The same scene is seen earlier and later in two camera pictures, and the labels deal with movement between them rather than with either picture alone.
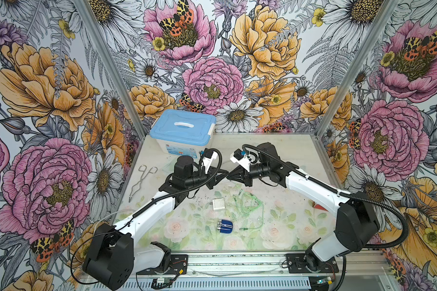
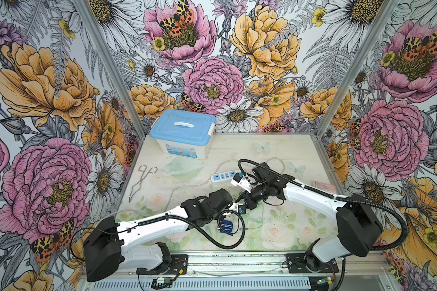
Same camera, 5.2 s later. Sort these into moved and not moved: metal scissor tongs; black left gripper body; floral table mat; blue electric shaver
Moved: black left gripper body
Not moved: floral table mat; metal scissor tongs; blue electric shaver
